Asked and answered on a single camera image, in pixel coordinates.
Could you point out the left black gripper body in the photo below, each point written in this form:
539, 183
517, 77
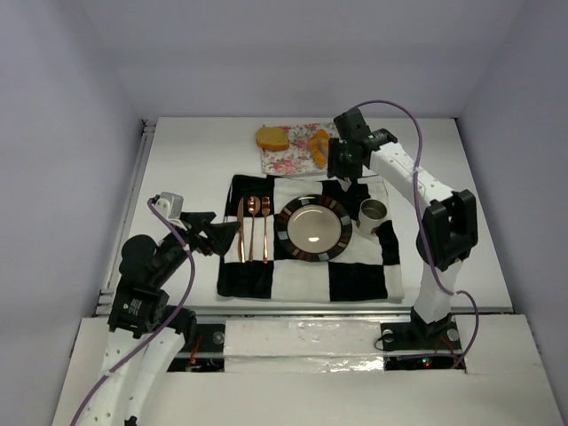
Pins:
201, 232

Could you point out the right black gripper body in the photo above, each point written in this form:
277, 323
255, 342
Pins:
339, 165

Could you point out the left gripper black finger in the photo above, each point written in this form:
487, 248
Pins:
221, 236
197, 220

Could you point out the orange croissant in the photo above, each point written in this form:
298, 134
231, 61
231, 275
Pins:
314, 146

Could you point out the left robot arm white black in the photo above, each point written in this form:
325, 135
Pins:
145, 332

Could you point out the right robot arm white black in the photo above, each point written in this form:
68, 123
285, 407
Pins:
447, 225

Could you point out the yellow bread slice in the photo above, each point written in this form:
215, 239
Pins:
272, 139

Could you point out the copper knife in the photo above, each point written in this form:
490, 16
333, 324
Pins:
240, 218

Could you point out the floral napkin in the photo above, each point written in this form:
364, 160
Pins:
297, 160

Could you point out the copper spoon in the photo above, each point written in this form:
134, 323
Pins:
254, 205

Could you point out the copper fork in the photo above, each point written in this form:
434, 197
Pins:
265, 210

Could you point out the metal cup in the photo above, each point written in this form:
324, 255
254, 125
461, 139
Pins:
372, 214

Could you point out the round dark rimmed plate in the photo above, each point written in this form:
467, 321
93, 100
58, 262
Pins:
314, 228

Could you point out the black white checkered cloth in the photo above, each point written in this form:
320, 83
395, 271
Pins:
368, 270

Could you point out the white foam front board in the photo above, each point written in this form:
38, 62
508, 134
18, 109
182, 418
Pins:
327, 372

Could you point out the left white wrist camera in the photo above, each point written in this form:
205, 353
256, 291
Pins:
169, 205

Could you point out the aluminium left rail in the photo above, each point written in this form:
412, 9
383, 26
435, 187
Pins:
106, 294

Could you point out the aluminium rail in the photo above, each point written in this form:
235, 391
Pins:
329, 312
106, 294

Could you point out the aluminium front rail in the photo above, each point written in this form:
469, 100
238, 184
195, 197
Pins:
329, 312

